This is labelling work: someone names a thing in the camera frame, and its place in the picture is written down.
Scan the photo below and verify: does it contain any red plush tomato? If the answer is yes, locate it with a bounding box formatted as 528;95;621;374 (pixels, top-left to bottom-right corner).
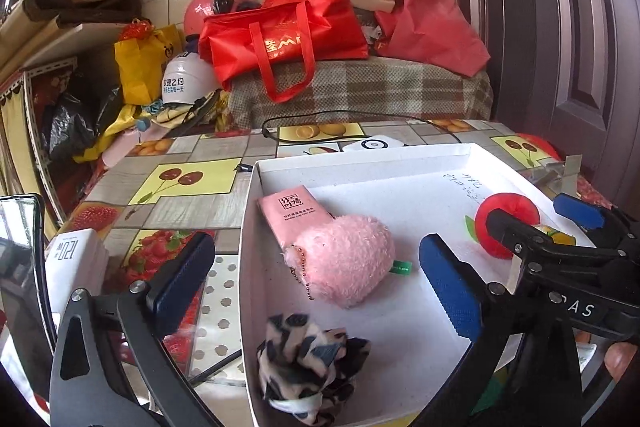
474;193;540;260

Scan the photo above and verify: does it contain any pink fluffy plush toy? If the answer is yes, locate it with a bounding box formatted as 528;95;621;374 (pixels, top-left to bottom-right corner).
283;215;412;309

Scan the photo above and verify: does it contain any pink tissue pack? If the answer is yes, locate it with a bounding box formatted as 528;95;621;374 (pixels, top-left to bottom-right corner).
258;185;334;248

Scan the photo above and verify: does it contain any black white patterned scrunchie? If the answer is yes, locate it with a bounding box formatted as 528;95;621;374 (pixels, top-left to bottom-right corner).
256;313;371;426

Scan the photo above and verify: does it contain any yellow tissue pack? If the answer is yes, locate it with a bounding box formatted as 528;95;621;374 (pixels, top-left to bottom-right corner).
536;225;576;246

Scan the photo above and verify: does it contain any person's right hand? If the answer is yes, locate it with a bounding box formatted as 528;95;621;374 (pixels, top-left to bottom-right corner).
575;331;638;383

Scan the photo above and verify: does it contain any white shallow box tray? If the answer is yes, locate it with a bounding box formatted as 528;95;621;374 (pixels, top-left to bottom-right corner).
238;142;597;427

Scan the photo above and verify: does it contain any white small cardboard box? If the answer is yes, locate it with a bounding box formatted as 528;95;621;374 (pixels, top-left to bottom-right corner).
46;229;108;315

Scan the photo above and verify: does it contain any fruit pattern tablecloth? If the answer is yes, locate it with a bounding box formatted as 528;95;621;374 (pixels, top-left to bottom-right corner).
72;120;587;426

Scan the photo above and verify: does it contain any black smartphone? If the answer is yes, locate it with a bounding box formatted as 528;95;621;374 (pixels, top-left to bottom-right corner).
1;194;56;401

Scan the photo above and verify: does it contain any black plastic bag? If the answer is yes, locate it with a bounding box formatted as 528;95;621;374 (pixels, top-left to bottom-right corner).
40;88;124;161

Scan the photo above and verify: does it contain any white safety helmet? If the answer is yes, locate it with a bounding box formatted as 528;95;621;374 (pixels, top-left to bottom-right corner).
162;52;220;105

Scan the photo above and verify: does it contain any matte red fabric bag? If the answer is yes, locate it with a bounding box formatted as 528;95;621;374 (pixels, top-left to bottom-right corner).
375;0;490;77

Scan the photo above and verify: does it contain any yellow shopping bag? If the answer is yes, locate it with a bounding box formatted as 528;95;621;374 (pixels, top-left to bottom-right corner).
114;18;182;106

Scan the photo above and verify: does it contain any glossy red tote bag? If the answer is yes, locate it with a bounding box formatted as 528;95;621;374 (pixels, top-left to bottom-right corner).
198;0;369;103

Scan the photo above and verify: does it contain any red motorcycle helmet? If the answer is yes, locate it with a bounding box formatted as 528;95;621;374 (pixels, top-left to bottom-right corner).
183;0;260;36

